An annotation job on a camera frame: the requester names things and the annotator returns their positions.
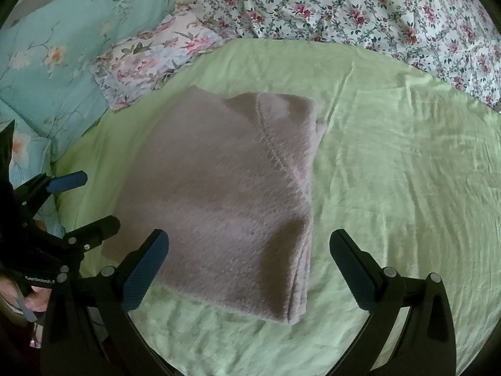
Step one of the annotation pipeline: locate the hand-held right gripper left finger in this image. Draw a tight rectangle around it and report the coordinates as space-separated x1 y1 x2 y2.
39 228 175 376

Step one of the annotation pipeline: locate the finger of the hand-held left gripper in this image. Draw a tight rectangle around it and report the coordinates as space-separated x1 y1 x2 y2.
37 215 121 257
16 170 89 208

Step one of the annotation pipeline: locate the person's left hand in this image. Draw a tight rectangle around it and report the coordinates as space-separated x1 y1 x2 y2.
0 274 53 316

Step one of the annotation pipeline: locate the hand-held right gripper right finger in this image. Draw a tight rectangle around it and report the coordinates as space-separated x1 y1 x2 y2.
329 229 457 376

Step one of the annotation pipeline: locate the white floral quilt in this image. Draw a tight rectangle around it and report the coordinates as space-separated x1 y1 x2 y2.
172 0 501 112

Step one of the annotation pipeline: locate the teal floral pillow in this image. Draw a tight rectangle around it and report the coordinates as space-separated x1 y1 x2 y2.
0 0 181 239

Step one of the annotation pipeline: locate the light green bed sheet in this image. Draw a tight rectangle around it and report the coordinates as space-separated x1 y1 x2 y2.
51 38 501 376

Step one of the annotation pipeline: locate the pale floral pillow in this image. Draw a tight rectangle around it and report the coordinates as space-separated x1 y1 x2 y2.
94 10 225 112

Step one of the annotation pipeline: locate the beige knit sweater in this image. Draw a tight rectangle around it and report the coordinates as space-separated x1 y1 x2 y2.
102 86 327 326

